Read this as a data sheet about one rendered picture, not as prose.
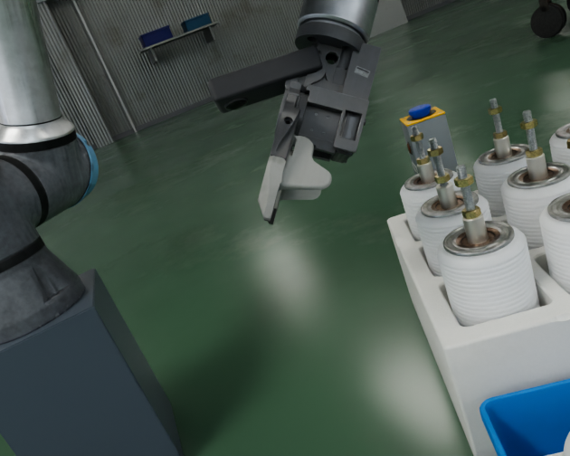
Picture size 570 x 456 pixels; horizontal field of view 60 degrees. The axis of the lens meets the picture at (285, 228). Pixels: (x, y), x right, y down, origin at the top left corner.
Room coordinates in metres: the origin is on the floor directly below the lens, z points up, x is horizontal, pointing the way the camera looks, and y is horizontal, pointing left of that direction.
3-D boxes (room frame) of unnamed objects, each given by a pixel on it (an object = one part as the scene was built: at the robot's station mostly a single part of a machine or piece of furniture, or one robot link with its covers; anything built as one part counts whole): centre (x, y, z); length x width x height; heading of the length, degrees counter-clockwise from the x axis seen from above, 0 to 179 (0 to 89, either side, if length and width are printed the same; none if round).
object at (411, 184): (0.72, -0.24, 0.25); 0.08 x 0.08 x 0.01
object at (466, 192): (0.49, -0.20, 0.30); 0.01 x 0.01 x 0.08
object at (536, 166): (0.58, -0.33, 0.26); 0.02 x 0.02 x 0.03
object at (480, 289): (0.49, -0.20, 0.16); 0.10 x 0.10 x 0.18
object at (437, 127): (0.88, -0.31, 0.16); 0.07 x 0.07 x 0.31; 80
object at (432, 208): (0.60, -0.22, 0.25); 0.08 x 0.08 x 0.01
